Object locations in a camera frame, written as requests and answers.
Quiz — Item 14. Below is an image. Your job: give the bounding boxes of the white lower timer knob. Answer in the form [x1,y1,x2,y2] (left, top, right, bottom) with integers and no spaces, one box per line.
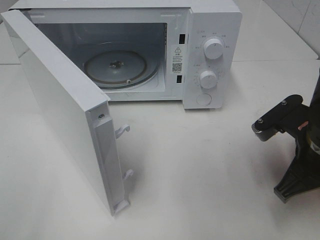
[199,70,218,89]

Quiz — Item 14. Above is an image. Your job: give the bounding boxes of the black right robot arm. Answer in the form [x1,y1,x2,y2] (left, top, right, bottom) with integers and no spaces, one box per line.
[274,81,320,203]

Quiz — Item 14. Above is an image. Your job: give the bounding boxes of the glass microwave turntable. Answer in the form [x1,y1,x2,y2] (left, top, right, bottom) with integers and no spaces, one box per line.
[83,41,164,90]

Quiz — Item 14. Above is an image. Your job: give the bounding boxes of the white upper power knob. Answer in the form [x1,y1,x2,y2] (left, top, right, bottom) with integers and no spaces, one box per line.
[203,36,225,60]

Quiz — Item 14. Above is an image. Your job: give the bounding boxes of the round white door button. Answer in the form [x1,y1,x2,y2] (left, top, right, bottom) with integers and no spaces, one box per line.
[196,93,212,106]

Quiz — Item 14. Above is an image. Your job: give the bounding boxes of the white microwave oven body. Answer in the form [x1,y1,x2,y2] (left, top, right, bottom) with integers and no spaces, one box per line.
[5,0,242,109]

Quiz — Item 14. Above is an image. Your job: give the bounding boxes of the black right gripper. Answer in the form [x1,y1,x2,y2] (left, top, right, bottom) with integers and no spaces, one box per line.
[251,94,320,203]

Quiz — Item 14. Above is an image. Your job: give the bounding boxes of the white microwave door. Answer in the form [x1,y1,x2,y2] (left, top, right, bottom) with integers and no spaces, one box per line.
[1,10,132,215]

